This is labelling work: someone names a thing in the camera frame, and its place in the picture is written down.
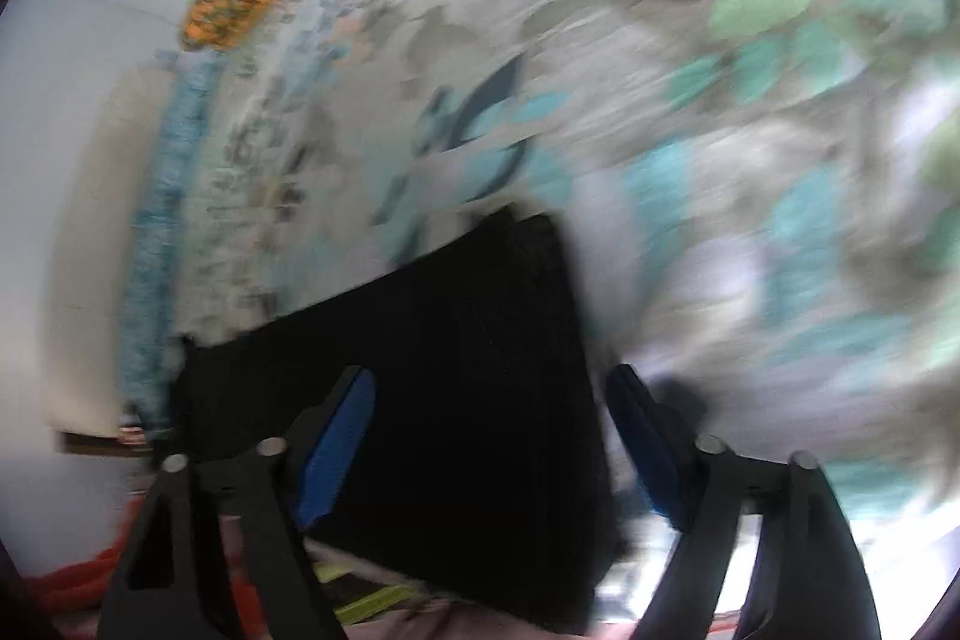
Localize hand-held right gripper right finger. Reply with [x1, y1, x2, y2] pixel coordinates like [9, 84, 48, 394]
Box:
[604, 364, 882, 640]

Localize large blue floral pillow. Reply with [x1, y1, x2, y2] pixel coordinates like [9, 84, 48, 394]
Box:
[120, 51, 218, 442]

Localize floral bed sheet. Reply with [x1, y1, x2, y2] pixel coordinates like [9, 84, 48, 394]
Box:
[172, 0, 960, 536]

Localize black pants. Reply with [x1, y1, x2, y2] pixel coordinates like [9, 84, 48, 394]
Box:
[176, 209, 623, 637]

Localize yellow-green object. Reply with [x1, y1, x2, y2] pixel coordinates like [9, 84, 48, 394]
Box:
[315, 561, 421, 620]

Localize red fuzzy garment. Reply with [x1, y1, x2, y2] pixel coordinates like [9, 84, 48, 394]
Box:
[30, 520, 151, 615]

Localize cream headboard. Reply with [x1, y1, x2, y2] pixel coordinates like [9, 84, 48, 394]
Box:
[45, 62, 181, 438]

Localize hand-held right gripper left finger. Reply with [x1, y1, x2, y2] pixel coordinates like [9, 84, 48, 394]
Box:
[96, 366, 377, 640]

